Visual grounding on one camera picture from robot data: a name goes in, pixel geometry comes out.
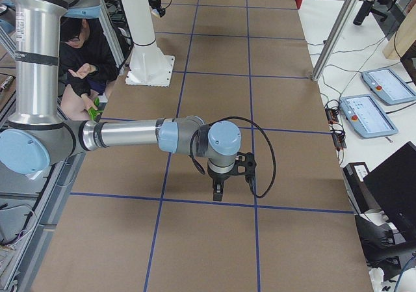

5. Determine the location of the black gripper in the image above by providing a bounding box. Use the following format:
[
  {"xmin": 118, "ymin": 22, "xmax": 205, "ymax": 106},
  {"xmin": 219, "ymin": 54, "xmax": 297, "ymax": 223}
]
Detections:
[
  {"xmin": 149, "ymin": 0, "xmax": 163, "ymax": 10},
  {"xmin": 208, "ymin": 168, "xmax": 232, "ymax": 202}
]

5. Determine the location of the seated person in black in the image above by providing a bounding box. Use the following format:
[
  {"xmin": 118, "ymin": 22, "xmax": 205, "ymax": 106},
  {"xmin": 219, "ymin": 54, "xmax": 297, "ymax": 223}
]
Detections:
[{"xmin": 59, "ymin": 17, "xmax": 119, "ymax": 120}]

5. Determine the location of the green handheld object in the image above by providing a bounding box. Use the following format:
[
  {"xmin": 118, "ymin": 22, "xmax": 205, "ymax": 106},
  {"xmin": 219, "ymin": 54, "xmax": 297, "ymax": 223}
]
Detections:
[{"xmin": 87, "ymin": 98, "xmax": 103, "ymax": 121}]

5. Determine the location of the small electronics board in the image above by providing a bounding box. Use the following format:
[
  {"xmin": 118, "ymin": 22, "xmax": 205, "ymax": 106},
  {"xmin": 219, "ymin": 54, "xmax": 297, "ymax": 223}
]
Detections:
[{"xmin": 325, "ymin": 107, "xmax": 346, "ymax": 151}]

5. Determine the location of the black computer box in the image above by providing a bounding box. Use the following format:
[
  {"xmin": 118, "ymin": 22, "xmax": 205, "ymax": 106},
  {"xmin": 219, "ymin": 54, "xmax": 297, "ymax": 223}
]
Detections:
[{"xmin": 342, "ymin": 162, "xmax": 381, "ymax": 214}]

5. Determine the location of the near teach pendant tablet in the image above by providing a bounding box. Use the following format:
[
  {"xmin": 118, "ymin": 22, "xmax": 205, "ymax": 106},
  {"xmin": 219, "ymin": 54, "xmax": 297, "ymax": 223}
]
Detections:
[{"xmin": 339, "ymin": 94, "xmax": 398, "ymax": 139}]

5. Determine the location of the teach pendant tablet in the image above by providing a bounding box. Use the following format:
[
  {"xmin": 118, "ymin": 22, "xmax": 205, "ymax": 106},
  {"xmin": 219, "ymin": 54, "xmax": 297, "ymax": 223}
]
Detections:
[
  {"xmin": 361, "ymin": 68, "xmax": 415, "ymax": 105},
  {"xmin": 339, "ymin": 94, "xmax": 398, "ymax": 139}
]

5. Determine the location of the black laptop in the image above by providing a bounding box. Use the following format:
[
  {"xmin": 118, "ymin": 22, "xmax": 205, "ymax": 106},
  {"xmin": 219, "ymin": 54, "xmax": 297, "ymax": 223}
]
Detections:
[{"xmin": 364, "ymin": 141, "xmax": 415, "ymax": 241}]

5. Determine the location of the far teach pendant tablet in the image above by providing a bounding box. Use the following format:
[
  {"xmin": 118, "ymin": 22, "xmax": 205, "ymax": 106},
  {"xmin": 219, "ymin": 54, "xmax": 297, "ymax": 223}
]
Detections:
[{"xmin": 361, "ymin": 68, "xmax": 415, "ymax": 105}]

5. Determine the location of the black water bottle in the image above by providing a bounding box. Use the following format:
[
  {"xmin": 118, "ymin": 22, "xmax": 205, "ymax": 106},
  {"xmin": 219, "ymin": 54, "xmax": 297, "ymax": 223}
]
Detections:
[{"xmin": 353, "ymin": 0, "xmax": 375, "ymax": 25}]

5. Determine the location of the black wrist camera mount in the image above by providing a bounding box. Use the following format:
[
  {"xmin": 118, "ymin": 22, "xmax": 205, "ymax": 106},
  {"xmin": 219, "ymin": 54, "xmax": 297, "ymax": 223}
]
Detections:
[{"xmin": 228, "ymin": 152, "xmax": 257, "ymax": 182}]

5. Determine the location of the white camera stand pedestal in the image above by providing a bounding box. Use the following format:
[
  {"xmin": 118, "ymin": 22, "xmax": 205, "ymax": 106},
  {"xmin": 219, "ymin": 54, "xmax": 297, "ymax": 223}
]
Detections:
[{"xmin": 121, "ymin": 0, "xmax": 175, "ymax": 86}]

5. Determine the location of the aluminium frame post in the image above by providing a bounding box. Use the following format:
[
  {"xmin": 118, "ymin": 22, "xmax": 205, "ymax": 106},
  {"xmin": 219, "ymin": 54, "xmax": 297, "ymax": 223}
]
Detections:
[{"xmin": 311, "ymin": 0, "xmax": 358, "ymax": 82}]

